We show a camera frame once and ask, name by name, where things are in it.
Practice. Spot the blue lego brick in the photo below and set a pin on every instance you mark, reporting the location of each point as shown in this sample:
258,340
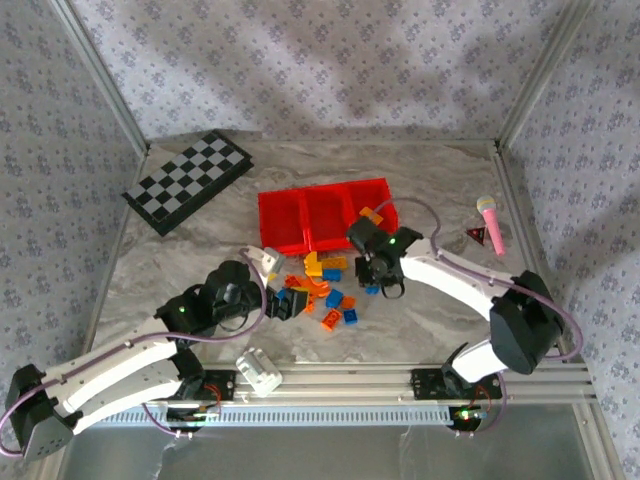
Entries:
371,290
331,274
351,316
334,298
285,296

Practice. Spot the orange long lego brick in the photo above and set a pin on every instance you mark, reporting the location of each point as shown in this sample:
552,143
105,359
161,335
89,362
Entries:
291,280

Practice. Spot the orange curved lego piece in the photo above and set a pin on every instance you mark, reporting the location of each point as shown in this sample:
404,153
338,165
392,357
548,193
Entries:
322,290

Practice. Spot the yellow long lego brick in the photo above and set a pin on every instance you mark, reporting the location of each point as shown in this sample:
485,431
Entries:
335,262

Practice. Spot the yellow stepped lego brick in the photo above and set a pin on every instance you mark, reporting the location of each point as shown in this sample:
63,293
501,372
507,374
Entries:
312,262

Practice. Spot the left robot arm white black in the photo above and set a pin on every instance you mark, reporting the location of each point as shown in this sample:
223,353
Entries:
100,380

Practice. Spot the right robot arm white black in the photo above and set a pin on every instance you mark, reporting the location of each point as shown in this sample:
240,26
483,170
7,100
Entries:
450,285

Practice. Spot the white plastic device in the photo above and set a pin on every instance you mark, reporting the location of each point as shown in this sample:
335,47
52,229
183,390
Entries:
257,372

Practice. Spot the red three-compartment container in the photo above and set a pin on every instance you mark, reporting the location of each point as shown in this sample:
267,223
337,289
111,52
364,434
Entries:
285,220

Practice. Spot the red black triangle piece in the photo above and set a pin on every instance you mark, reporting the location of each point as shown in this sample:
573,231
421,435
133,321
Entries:
477,235

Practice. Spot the pink toy microphone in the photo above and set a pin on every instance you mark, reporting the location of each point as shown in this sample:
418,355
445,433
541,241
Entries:
492,227

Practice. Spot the black grey folding chessboard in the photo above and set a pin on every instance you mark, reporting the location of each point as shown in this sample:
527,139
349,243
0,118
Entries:
185,180

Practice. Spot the aluminium frame front rail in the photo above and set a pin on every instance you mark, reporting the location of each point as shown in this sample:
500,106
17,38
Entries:
350,382

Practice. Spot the aluminium table back rail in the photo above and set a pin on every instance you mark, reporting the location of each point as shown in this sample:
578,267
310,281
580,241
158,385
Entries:
400,142

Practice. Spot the aluminium table side rail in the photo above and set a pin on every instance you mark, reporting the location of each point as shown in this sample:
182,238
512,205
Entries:
114,250
515,210

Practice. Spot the aluminium frame post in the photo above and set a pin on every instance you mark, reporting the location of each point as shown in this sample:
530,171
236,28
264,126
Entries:
102,75
544,75

